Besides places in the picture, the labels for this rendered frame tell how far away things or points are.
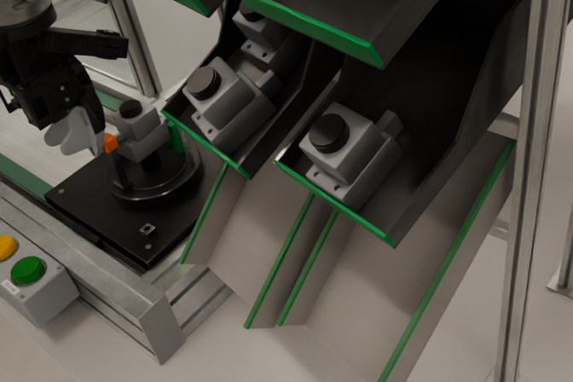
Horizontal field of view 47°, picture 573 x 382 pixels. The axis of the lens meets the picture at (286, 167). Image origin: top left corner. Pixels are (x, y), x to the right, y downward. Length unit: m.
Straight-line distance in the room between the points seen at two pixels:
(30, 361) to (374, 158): 0.61
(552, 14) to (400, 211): 0.17
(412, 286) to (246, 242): 0.21
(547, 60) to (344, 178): 0.16
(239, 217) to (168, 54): 0.77
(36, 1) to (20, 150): 0.53
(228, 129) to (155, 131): 0.34
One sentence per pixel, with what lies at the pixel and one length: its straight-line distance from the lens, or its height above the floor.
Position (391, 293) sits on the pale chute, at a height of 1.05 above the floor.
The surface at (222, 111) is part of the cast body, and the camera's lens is 0.57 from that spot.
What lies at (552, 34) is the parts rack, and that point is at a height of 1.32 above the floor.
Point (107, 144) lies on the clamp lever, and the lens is 0.88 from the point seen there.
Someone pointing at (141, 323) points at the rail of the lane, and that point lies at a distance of 0.82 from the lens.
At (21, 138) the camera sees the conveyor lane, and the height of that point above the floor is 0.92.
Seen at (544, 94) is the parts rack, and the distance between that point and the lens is 0.51.
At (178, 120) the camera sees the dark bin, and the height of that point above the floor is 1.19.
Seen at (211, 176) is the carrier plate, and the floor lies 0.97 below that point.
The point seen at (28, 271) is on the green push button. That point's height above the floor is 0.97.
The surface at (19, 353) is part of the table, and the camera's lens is 0.99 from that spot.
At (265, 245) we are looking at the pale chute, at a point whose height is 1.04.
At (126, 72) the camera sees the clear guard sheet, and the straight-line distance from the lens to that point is 1.20.
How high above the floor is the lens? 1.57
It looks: 40 degrees down
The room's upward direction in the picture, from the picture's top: 12 degrees counter-clockwise
